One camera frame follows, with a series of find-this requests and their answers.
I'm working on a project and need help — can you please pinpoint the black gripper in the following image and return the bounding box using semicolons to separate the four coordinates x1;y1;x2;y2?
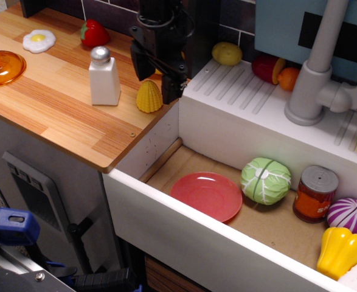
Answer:
130;18;188;105

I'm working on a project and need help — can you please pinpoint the yellow toy corn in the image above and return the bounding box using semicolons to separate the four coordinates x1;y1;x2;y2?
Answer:
136;80;163;113

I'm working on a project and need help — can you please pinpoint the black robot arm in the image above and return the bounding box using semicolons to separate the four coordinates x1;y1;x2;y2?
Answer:
130;1;221;105

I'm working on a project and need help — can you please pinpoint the pink plastic plate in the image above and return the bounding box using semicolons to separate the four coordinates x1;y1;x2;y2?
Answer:
170;172;243;222

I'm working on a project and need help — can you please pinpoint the yellow toy lemon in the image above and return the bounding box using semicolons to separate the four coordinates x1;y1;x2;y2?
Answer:
154;51;185;75

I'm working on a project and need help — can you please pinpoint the white salt shaker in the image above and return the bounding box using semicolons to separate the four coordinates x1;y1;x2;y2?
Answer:
89;46;121;106

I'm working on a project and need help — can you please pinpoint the yellow toy potato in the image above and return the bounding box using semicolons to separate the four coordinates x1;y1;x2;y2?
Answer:
212;42;243;66

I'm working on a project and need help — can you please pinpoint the red toy strawberry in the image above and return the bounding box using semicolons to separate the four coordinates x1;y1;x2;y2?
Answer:
80;19;110;47

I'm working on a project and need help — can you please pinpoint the red toy apple half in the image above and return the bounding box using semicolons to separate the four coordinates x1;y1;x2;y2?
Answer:
251;55;286;85

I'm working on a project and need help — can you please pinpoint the toy fried egg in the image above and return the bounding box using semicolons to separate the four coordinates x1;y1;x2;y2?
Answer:
23;30;56;54

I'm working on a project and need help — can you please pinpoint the orange toy fruit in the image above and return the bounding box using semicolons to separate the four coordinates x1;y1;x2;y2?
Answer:
277;68;300;91

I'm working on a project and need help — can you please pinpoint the white toy sink basin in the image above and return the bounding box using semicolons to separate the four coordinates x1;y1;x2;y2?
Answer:
103;61;357;291

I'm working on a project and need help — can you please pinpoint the green toy cabbage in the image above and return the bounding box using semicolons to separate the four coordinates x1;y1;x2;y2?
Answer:
240;158;291;206

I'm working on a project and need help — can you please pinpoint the grey toy faucet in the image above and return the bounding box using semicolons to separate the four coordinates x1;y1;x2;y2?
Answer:
285;1;357;126

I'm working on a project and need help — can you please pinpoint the orange transparent pot lid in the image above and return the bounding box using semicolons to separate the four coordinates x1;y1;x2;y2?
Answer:
0;50;27;86

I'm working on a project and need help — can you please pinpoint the grey toy oven door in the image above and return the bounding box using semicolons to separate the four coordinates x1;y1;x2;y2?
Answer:
2;151;72;243

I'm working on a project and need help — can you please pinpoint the orange toy sauce can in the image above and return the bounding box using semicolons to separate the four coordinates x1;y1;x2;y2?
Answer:
293;165;339;223

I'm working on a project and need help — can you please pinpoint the blue clamp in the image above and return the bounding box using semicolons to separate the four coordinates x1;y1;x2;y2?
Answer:
0;207;40;246

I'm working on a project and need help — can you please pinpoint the purple toy onion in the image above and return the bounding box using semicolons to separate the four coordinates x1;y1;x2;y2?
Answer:
327;198;357;234

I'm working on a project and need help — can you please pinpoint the yellow toy bell pepper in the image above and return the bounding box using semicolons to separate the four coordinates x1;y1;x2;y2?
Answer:
316;227;357;280

